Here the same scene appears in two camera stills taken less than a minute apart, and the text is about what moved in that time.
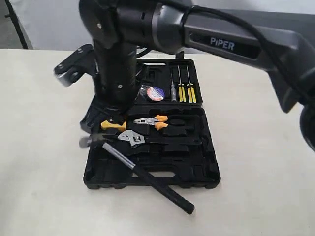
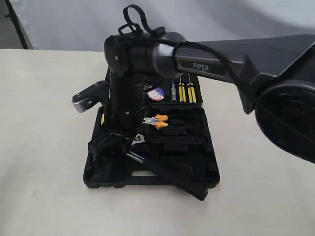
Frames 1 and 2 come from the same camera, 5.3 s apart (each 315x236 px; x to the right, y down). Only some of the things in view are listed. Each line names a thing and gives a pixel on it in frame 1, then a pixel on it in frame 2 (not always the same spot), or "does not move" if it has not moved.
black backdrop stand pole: (14, 21) does not move
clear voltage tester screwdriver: (173, 91) does not move
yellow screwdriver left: (181, 89) does not move
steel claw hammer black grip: (102, 140) to (199, 192)
